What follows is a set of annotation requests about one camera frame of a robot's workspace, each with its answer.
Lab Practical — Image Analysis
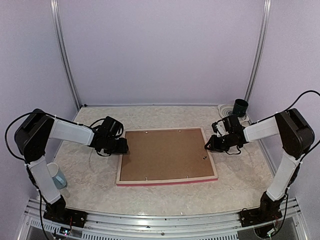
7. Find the right aluminium post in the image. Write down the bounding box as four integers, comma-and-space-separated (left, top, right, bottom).
244, 0, 272, 102

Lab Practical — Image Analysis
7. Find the front aluminium rail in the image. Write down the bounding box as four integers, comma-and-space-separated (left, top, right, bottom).
17, 197, 308, 240

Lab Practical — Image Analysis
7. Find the left aluminium post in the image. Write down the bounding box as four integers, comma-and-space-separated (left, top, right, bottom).
50, 0, 82, 111

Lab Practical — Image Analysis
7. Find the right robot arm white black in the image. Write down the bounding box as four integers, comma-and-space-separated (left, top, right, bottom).
204, 108, 315, 222

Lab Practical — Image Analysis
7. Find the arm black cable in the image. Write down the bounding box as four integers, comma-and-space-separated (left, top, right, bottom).
4, 112, 36, 161
284, 90, 320, 161

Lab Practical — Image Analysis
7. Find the wooden picture frame pink edge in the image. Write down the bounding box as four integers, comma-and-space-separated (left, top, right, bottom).
116, 126, 219, 187

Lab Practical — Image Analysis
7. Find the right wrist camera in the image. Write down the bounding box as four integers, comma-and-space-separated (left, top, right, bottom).
211, 121, 226, 138

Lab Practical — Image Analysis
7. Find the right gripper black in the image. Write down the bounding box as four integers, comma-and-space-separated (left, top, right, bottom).
204, 133, 238, 153

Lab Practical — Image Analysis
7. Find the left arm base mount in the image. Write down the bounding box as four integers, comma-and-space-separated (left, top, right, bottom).
43, 195, 88, 228

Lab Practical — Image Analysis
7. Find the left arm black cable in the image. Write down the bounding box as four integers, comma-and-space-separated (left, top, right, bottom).
4, 112, 36, 161

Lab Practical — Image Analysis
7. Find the aluminium post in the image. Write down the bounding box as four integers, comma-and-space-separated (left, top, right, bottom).
244, 0, 272, 102
50, 0, 82, 111

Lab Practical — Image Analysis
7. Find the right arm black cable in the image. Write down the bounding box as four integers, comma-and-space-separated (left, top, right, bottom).
284, 90, 320, 161

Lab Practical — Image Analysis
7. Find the dark green cup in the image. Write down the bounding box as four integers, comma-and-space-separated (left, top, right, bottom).
232, 98, 249, 118

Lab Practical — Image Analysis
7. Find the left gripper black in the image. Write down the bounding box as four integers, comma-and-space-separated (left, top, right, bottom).
104, 136, 129, 155

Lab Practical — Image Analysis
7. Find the white round coaster plate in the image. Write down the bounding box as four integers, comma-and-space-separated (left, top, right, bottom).
217, 104, 250, 124

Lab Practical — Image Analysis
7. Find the brown backing board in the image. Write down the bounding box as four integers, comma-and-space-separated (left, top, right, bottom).
119, 128, 216, 181

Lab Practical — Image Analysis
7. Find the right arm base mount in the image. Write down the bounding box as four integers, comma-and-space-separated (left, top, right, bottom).
238, 191, 285, 227

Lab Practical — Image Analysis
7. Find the light blue mug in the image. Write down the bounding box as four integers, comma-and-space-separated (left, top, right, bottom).
47, 162, 68, 190

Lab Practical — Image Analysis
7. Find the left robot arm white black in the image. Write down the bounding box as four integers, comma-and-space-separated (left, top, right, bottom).
14, 108, 129, 223

